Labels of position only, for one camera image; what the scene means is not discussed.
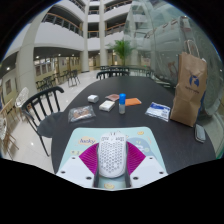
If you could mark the black chair at table end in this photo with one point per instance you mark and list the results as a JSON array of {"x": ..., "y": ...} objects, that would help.
[{"x": 112, "y": 74}]

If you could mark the large grey cylindrical machine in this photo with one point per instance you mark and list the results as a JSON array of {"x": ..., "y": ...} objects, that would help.
[{"x": 213, "y": 66}]

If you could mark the clear bag with brown contents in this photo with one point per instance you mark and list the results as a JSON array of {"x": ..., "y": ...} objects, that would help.
[{"x": 81, "y": 114}]

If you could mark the potted palm plant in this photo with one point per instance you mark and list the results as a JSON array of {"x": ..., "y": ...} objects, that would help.
[{"x": 122, "y": 50}]

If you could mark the black wooden spindle chair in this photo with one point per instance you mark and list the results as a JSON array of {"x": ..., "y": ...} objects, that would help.
[{"x": 46, "y": 125}]

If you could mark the group of dark chairs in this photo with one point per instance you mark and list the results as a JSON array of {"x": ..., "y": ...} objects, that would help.
[{"x": 56, "y": 80}]

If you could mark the brown flat packet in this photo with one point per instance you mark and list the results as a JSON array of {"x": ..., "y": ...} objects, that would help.
[{"x": 112, "y": 97}]

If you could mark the flat white box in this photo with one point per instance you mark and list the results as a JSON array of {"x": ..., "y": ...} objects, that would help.
[{"x": 106, "y": 106}]

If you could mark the light teal printed mouse pad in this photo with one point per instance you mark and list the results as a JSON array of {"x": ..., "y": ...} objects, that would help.
[{"x": 85, "y": 136}]

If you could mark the brown paper bag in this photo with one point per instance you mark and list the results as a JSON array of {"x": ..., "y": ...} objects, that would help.
[{"x": 188, "y": 93}]

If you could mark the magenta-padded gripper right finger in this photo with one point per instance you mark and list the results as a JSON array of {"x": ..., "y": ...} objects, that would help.
[{"x": 148, "y": 168}]

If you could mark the white perforated computer mouse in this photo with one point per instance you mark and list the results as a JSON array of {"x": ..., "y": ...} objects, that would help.
[{"x": 112, "y": 155}]

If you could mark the small white box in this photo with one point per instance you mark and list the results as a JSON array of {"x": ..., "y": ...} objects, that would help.
[{"x": 93, "y": 98}]

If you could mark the small bottle with blue cap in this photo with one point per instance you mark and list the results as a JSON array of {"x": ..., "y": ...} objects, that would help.
[{"x": 122, "y": 104}]

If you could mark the white lattice-back chair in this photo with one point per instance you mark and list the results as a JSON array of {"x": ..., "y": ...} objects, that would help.
[
  {"x": 22, "y": 97},
  {"x": 2, "y": 128}
]

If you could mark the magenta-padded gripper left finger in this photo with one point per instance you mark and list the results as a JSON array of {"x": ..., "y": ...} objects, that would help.
[{"x": 75, "y": 168}]

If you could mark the white and blue plastic packet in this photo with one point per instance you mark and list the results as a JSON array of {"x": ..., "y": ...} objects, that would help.
[{"x": 158, "y": 111}]

